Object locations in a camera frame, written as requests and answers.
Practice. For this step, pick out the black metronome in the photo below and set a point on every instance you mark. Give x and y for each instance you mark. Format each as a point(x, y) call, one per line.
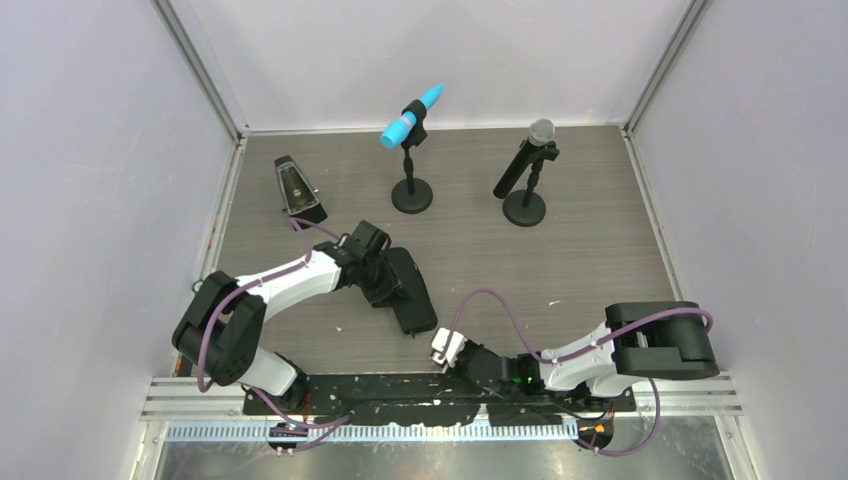
point(300, 198)

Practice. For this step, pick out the black silver microphone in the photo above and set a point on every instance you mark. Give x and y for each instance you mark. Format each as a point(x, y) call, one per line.
point(538, 145)

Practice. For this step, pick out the right black microphone stand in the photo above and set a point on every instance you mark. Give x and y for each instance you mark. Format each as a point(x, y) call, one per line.
point(526, 208)

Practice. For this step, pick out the aluminium rail front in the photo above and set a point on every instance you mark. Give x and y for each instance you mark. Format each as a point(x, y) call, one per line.
point(194, 417)

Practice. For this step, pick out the black microphone stand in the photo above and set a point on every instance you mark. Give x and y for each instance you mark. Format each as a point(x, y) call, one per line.
point(412, 195)
point(526, 208)

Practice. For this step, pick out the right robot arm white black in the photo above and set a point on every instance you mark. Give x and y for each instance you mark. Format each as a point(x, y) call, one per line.
point(636, 340)

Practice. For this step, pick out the black zip tool case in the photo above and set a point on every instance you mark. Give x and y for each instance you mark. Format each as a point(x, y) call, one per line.
point(410, 301)

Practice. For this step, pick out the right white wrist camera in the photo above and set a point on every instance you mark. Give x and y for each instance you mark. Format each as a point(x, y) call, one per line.
point(445, 347)

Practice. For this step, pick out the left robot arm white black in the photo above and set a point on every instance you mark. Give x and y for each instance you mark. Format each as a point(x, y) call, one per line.
point(221, 328)

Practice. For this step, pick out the left black microphone stand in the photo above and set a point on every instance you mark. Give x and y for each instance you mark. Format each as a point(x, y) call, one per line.
point(412, 195)

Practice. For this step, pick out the blue microphone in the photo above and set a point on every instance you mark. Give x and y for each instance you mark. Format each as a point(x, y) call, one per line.
point(411, 119)

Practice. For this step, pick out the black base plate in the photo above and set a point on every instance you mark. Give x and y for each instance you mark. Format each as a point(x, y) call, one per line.
point(428, 399)

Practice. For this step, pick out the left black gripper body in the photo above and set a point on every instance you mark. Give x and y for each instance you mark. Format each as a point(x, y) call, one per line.
point(378, 281)

